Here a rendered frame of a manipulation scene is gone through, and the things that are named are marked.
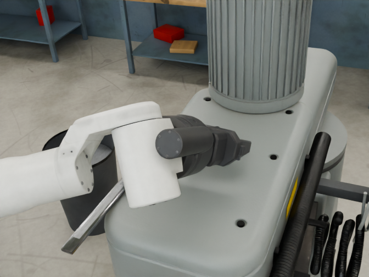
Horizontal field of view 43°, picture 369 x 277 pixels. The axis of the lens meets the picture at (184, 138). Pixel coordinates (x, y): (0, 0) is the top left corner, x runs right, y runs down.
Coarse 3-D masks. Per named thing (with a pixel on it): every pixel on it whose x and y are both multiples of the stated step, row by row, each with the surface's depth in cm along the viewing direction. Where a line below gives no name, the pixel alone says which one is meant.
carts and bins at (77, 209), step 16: (48, 144) 313; (112, 144) 319; (96, 160) 312; (112, 160) 304; (96, 176) 296; (112, 176) 309; (96, 192) 303; (64, 208) 318; (80, 208) 309; (80, 224) 320
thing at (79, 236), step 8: (120, 184) 77; (112, 192) 76; (120, 192) 76; (104, 200) 74; (112, 200) 74; (96, 208) 73; (104, 208) 73; (88, 216) 72; (96, 216) 72; (88, 224) 70; (96, 224) 71; (80, 232) 69; (88, 232) 69; (72, 240) 68; (80, 240) 68; (64, 248) 67; (72, 248) 67
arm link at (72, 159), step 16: (112, 112) 55; (128, 112) 55; (144, 112) 55; (160, 112) 58; (80, 128) 56; (96, 128) 55; (112, 128) 55; (64, 144) 56; (80, 144) 55; (96, 144) 60; (64, 160) 56; (80, 160) 58; (64, 176) 56; (80, 176) 57; (64, 192) 57; (80, 192) 57
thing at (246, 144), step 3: (243, 141) 75; (246, 141) 76; (249, 141) 78; (243, 144) 75; (246, 144) 76; (249, 144) 78; (243, 147) 73; (246, 147) 77; (249, 147) 78; (243, 150) 73; (246, 150) 77; (249, 150) 79; (243, 153) 74; (246, 153) 77
